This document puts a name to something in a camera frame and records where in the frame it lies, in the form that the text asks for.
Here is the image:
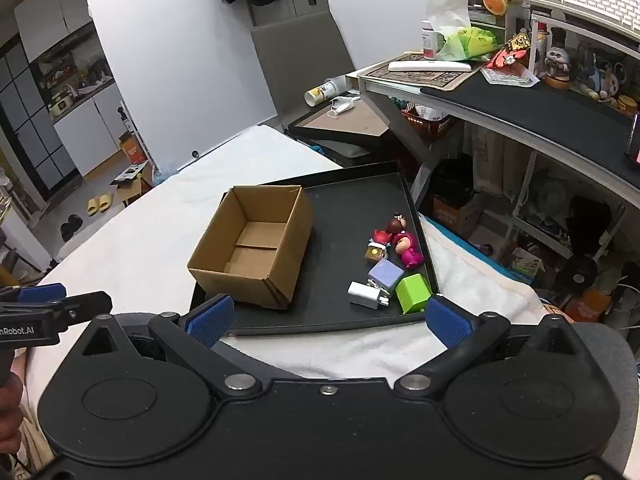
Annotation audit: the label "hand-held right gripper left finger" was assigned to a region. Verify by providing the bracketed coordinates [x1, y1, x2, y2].
[79, 294, 263, 395]

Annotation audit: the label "white shelf riser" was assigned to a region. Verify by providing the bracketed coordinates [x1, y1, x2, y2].
[527, 7, 640, 83]

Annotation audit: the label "white wall cabinet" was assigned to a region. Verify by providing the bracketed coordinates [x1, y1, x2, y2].
[12, 0, 96, 63]

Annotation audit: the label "panda figurine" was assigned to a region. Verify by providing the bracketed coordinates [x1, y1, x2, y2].
[544, 46, 573, 91]

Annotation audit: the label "purple cube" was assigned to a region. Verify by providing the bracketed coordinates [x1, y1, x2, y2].
[367, 259, 405, 293]

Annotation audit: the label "grey pants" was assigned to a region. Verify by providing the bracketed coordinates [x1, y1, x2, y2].
[575, 327, 640, 480]

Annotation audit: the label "black desk mat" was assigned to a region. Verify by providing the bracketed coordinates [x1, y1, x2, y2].
[420, 57, 640, 196]

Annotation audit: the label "white base cabinet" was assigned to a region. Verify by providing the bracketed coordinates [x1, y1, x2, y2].
[52, 80, 136, 177]

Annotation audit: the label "orange cardboard box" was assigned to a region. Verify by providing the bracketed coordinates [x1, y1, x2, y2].
[432, 194, 483, 241]

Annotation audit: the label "open cardboard carton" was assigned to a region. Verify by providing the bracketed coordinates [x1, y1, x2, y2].
[107, 162, 153, 206]

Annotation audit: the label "black round device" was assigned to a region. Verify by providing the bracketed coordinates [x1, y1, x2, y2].
[555, 255, 601, 296]

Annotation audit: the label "blue white figurine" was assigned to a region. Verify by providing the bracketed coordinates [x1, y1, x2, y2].
[582, 62, 621, 101]

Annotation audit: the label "small orange box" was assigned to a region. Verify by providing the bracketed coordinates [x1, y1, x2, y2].
[119, 132, 150, 165]

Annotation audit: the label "patterned mat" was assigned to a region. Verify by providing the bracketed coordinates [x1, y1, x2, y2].
[357, 57, 493, 92]

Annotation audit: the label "white label packet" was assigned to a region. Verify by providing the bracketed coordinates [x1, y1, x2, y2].
[481, 66, 541, 87]

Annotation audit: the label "white charger plug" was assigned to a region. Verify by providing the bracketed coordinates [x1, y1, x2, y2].
[348, 281, 392, 310]

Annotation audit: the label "pink doll figurine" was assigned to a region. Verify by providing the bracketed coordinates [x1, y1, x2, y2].
[391, 230, 425, 270]

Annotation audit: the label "black grid door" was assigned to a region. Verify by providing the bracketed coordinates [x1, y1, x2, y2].
[0, 32, 83, 196]

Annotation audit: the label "grey chair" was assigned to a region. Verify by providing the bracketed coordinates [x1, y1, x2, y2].
[250, 10, 401, 168]

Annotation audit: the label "white tissue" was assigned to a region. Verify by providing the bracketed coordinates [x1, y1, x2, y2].
[425, 0, 473, 61]

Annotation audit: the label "green hexagonal box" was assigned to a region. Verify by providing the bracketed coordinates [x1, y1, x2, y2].
[395, 274, 432, 315]

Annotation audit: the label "white fan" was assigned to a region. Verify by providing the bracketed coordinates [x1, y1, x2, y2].
[530, 177, 571, 216]

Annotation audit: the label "white towel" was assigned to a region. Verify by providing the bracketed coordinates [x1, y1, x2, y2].
[220, 212, 551, 381]

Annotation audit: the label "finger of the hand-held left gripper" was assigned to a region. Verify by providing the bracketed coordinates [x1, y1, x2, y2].
[50, 290, 114, 333]
[0, 283, 68, 305]

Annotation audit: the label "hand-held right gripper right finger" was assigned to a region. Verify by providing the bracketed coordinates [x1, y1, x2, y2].
[395, 294, 583, 397]

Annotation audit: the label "black-framed board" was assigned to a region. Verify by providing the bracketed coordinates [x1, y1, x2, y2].
[287, 99, 401, 148]

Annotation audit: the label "illustrated paper box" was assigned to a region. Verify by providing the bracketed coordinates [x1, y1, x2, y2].
[510, 247, 546, 281]

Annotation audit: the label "white long case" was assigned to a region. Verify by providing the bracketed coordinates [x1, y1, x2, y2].
[387, 60, 473, 75]

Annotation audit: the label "white bottle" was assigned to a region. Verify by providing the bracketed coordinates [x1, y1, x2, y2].
[421, 20, 446, 59]

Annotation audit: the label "black bag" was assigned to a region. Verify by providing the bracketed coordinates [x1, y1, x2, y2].
[430, 157, 476, 206]

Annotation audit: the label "white rice cooker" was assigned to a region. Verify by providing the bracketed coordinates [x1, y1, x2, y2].
[47, 91, 76, 120]

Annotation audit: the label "yellow white canister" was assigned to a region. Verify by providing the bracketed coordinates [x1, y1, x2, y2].
[305, 79, 346, 107]

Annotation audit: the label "white desk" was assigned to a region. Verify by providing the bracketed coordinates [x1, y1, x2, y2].
[345, 52, 640, 241]

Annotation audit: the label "white face mask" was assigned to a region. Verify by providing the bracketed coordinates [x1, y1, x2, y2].
[327, 96, 361, 117]

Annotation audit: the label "green plastic bag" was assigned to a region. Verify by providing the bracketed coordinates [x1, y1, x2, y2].
[440, 27, 498, 61]

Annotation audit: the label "person's left hand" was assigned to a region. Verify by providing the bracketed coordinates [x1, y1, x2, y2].
[0, 374, 23, 463]

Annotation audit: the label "black tray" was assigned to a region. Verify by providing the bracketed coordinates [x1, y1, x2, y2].
[190, 160, 441, 337]

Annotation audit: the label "brown cardboard box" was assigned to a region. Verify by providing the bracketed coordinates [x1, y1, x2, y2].
[187, 185, 315, 310]

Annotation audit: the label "yellow patterned packet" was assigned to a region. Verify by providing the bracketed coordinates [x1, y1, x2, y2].
[502, 32, 531, 56]

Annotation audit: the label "red plastic basket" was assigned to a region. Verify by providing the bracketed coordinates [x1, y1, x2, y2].
[402, 104, 458, 141]

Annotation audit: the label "red snack packet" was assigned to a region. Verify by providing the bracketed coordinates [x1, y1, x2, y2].
[487, 47, 526, 70]

